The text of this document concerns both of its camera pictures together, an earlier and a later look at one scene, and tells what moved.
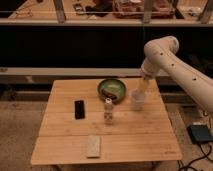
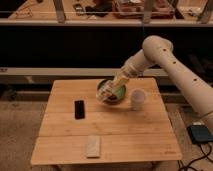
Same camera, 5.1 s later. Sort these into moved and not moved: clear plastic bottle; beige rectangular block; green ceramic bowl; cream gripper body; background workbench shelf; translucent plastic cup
Moved: clear plastic bottle; cream gripper body
Not moved: green ceramic bowl; beige rectangular block; translucent plastic cup; background workbench shelf
